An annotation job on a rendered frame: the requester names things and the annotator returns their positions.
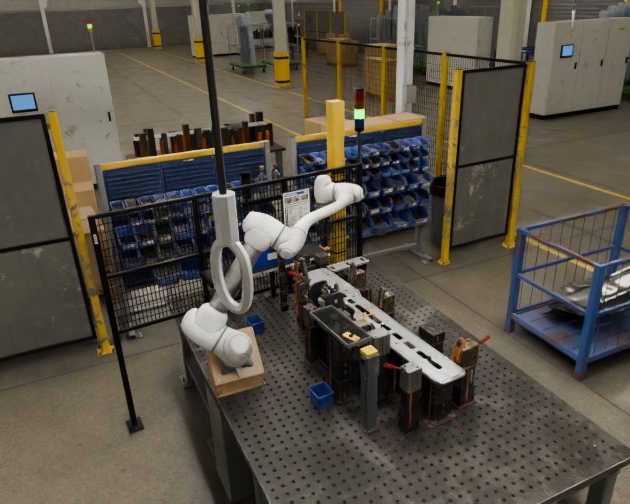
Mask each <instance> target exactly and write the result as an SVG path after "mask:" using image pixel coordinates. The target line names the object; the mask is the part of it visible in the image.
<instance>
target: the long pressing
mask: <svg viewBox="0 0 630 504"><path fill-rule="evenodd" d="M327 274H329V275H327ZM308 276H309V279H312V280H311V282H310V287H311V286H312V284H313V283H315V282H317V281H320V280H326V281H327V283H328V285H330V286H331V287H332V288H334V284H335V283H338V285H339V291H338V292H341V293H342V294H344V295H346V296H347V297H343V301H344V305H346V306H347V307H348V308H349V309H351V310H352V311H353V312H354V316H353V319H354V321H356V320H359V319H363V318H364V319H366V320H367V321H368V322H370V323H373V324H374V325H375V327H376V328H379V327H381V325H386V326H387V327H389V328H390V329H391V330H390V331H389V332H390V349H391V350H392V351H394V352H395V353H396V354H397V355H399V356H400V357H401V358H402V359H404V360H405V361H406V362H407V363H409V362H411V361H415V362H416V363H418V364H419V365H420V366H422V374H423V375H424V376H425V377H426V378H428V379H429V380H430V381H431V382H433V383H434V384H436V385H446V384H448V383H451V382H453V381H455V380H457V379H460V378H462V377H464V376H465V375H466V372H465V370H464V369H463V368H461V367H460V366H458V365H457V364H456V363H454V362H453V361H451V360H450V359H449V358H447V357H446V356H444V355H443V354H442V353H440V352H439V351H438V350H436V349H435V348H433V347H432V346H431V345H429V344H428V343H426V342H425V341H424V340H422V339H421V338H419V337H418V336H417V335H415V334H414V333H412V332H411V331H410V330H408V329H407V328H405V327H404V326H403V325H401V324H400V323H398V322H397V321H396V320H394V319H393V318H391V317H390V316H389V315H387V314H386V313H384V312H383V311H382V310H380V309H379V308H377V307H376V306H375V305H373V304H372V303H370V302H369V301H368V300H366V299H365V298H364V297H362V296H361V293H360V291H359V290H357V289H356V288H355V287H353V286H352V285H350V284H349V283H347V282H346V281H345V280H343V279H342V278H340V277H339V276H338V275H336V274H335V273H333V272H332V271H331V270H329V269H327V268H320V269H317V270H313V271H310V272H308ZM353 296H354V297H353ZM350 299H351V300H352V301H354V302H355V303H353V304H351V303H349V302H348V301H347V300H350ZM357 305H359V306H360V307H362V308H363V309H364V310H366V311H370V310H373V311H374V312H375V314H372V316H374V317H375V318H377V319H378V320H379V321H381V322H382V323H380V324H377V323H376V322H375V321H373V320H372V319H371V318H369V317H368V316H366V317H363V316H361V315H360V314H362V313H363V312H361V311H360V310H359V309H357V308H356V307H355V306H357ZM393 333H397V334H398V335H399V336H401V337H402V338H403V339H401V340H399V339H397V338H396V337H394V336H393V335H392V334H393ZM405 342H409V343H410V344H411V345H413V346H414V347H415V348H414V349H410V348H409V347H408V346H406V345H405V344H404V343H405ZM396 343H397V344H396ZM418 351H421V352H422V353H424V354H425V355H426V356H429V355H430V356H431V357H432V358H431V361H428V360H427V359H424V358H422V357H421V356H420V355H418V354H417V353H416V352H418ZM436 356H437V357H436ZM432 361H434V362H436V363H437V364H438V365H440V366H441V367H442V369H437V368H435V367H434V366H433V365H432V364H430V362H432Z"/></svg>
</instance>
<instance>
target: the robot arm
mask: <svg viewBox="0 0 630 504"><path fill-rule="evenodd" d="M314 195H315V199H316V211H314V212H311V213H309V214H307V215H306V216H304V217H303V218H301V219H300V220H299V221H298V222H297V223H296V224H295V225H294V226H293V227H292V228H289V227H287V226H285V225H283V224H282V223H281V222H279V221H278V220H276V219H274V218H273V217H271V216H269V215H266V214H263V213H259V212H250V213H249V214H248V216H247V217H246V218H245V220H244V221H243V223H242V228H243V231H244V232H246V233H245V238H244V241H245V244H244V245H243V247H244V249H245V250H246V252H247V254H248V256H249V260H250V264H251V268H253V266H254V265H255V263H256V261H257V260H258V258H259V256H260V255H261V253H262V252H264V251H266V250H267V249H268V248H269V247H272V248H274V249H275V250H277V252H278V254H279V255H280V256H281V257H282V258H284V259H290V258H292V257H294V256H295V255H297V254H298V253H299V251H300V250H301V249H302V247H303V245H304V243H305V240H306V237H307V233H308V229H309V227H310V226H311V225H312V224H315V227H316V232H317V236H319V237H320V241H321V246H322V247H323V248H324V247H325V245H326V247H328V240H329V237H328V236H329V234H331V231H332V224H333V221H334V219H332V218H330V215H332V214H334V213H336V212H338V211H340V210H341V209H343V208H344V207H345V206H349V205H350V204H353V203H356V202H359V201H361V199H362V198H363V189H362V188H361V187H360V186H358V185H355V184H350V183H333V182H331V179H330V177H329V176H328V175H320V176H318V177H317V178H316V180H315V185H314ZM333 200H334V201H336V202H334V203H332V204H331V201H333ZM318 222H319V223H320V229H319V223H318ZM328 222H329V225H328ZM324 227H325V235H324V236H323V230H324ZM224 281H225V284H226V287H227V289H228V292H229V294H230V295H231V297H232V299H233V300H234V299H235V297H236V295H237V293H238V292H239V290H240V288H241V287H242V279H241V272H240V267H239V263H238V259H237V258H235V260H234V262H233V263H232V265H231V267H230V269H229V271H228V272H227V274H226V276H225V277H224ZM227 310H228V309H227V308H226V307H225V306H224V304H223V303H222V301H221V300H220V298H219V296H218V294H217V292H216V293H215V294H214V296H213V298H212V299H211V301H210V303H205V304H203V305H202V306H201V307H200V308H199V309H197V308H194V309H191V310H189V311H188V312H187V313H186V314H185V316H184V318H183V320H182V323H181V328H182V331H183V332H184V334H185V335H186V336H187V337H188V338H189V339H190V340H191V341H193V342H194V343H196V344H197V345H199V346H200V347H202V348H204V349H206V350H208V351H210V352H212V353H214V354H215V355H216V356H217V357H218V360H219V363H220V366H221V374H222V375H226V374H228V373H229V372H232V371H236V373H237V375H238V377H239V378H241V377H242V376H243V373H242V368H245V367H252V366H253V364H254V362H253V361H252V359H251V354H252V350H253V345H252V341H251V339H250V338H249V337H248V336H247V335H246V334H245V333H243V332H239V331H236V330H234V329H231V328H229V327H227V326H226V322H227V319H228V318H227V313H226V312H227Z"/></svg>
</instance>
